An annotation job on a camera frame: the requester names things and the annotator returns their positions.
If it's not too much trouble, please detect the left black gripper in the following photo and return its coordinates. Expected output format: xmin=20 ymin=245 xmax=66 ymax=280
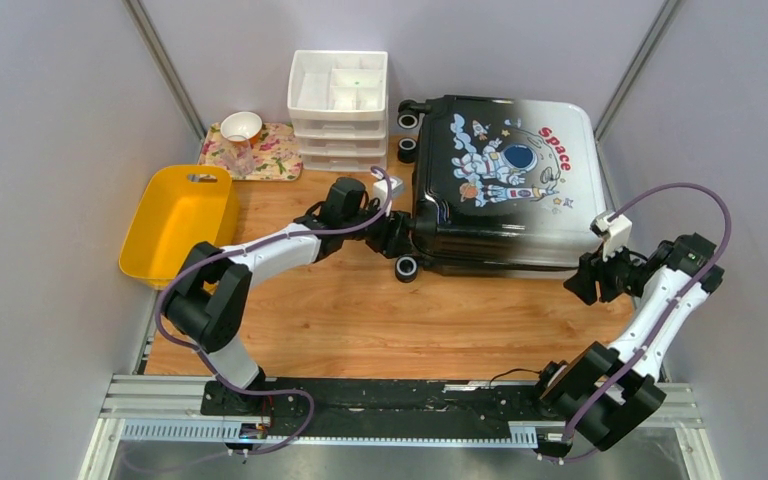
xmin=343 ymin=196 xmax=418 ymax=260

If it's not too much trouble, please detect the white black space suitcase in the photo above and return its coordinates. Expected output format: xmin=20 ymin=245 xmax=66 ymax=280
xmin=396 ymin=95 xmax=607 ymax=281

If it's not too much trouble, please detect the yellow plastic basket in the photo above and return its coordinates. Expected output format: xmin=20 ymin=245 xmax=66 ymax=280
xmin=119 ymin=165 xmax=239 ymax=291

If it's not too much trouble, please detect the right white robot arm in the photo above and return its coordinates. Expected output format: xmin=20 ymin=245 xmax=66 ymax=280
xmin=530 ymin=233 xmax=724 ymax=451

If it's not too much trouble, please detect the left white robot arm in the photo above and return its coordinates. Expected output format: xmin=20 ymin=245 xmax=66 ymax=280
xmin=155 ymin=167 xmax=410 ymax=415

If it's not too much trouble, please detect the floral serving tray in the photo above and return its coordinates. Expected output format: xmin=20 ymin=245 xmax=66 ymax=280
xmin=197 ymin=122 xmax=303 ymax=182

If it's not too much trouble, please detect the white plastic drawer organizer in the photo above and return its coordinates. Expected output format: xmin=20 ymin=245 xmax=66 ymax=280
xmin=287 ymin=50 xmax=389 ymax=172

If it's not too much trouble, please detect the clear drinking glass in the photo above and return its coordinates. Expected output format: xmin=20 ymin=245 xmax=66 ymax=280
xmin=227 ymin=135 xmax=255 ymax=179

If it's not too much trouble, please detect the white orange bowl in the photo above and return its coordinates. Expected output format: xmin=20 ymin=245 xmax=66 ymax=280
xmin=219 ymin=111 xmax=264 ymax=143

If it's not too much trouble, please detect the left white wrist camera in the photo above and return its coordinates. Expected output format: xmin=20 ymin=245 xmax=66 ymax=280
xmin=371 ymin=176 xmax=405 ymax=215

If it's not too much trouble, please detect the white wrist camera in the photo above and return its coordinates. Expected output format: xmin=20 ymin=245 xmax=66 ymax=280
xmin=590 ymin=211 xmax=632 ymax=261
xmin=371 ymin=176 xmax=405 ymax=215

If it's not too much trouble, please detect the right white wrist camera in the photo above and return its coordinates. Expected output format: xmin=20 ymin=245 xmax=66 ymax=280
xmin=590 ymin=211 xmax=632 ymax=261

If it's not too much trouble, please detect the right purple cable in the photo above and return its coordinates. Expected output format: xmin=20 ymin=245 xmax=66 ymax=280
xmin=536 ymin=182 xmax=734 ymax=464

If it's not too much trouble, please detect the purple cable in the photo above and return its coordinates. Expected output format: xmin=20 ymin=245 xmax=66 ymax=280
xmin=536 ymin=182 xmax=734 ymax=464
xmin=153 ymin=165 xmax=395 ymax=458

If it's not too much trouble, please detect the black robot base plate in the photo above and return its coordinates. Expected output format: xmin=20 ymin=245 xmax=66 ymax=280
xmin=199 ymin=377 xmax=567 ymax=456

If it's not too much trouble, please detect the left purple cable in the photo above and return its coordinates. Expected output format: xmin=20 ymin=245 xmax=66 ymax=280
xmin=153 ymin=165 xmax=395 ymax=458

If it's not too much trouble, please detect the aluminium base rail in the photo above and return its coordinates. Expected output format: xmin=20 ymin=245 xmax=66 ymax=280
xmin=79 ymin=374 xmax=723 ymax=480

